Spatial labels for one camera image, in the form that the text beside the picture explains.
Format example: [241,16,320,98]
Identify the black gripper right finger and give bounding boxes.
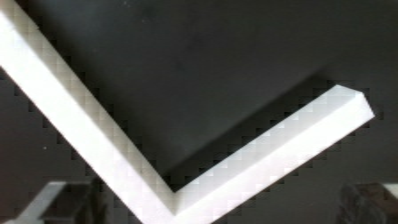
[336,183,398,224]

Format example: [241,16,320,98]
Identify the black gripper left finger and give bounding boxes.
[13,179,113,224]

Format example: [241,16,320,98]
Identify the white U-shaped boundary frame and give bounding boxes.
[0,0,376,224]

